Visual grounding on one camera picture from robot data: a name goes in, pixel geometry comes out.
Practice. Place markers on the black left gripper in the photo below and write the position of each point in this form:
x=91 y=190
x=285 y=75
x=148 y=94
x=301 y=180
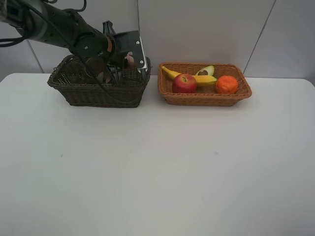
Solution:
x=116 y=62

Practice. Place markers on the pink liquid bottle white cap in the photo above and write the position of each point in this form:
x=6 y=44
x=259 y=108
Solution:
x=129 y=61

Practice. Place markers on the brown translucent plastic cup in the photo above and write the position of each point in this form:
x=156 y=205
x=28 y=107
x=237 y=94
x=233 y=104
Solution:
x=96 y=65

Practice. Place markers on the red apple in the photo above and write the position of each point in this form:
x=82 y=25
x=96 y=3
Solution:
x=184 y=83

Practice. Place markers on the yellow banana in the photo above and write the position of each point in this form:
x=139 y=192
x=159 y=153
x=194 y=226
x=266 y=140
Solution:
x=202 y=81

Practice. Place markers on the halved avocado with pit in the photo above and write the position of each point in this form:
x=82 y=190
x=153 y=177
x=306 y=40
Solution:
x=208 y=70

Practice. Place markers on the peeled orange tangerine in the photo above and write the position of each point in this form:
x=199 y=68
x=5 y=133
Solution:
x=226 y=85

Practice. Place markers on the purple translucent plastic cup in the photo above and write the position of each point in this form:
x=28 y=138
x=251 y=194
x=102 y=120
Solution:
x=75 y=73

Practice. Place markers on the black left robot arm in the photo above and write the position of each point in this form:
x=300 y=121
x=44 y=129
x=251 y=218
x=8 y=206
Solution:
x=40 y=21

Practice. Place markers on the dark brown wicker basket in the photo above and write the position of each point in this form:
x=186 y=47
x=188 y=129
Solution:
x=126 y=95

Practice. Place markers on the light orange wicker basket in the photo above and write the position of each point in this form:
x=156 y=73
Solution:
x=204 y=96

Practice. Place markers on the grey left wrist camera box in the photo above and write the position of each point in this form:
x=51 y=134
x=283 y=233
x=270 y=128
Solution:
x=130 y=41

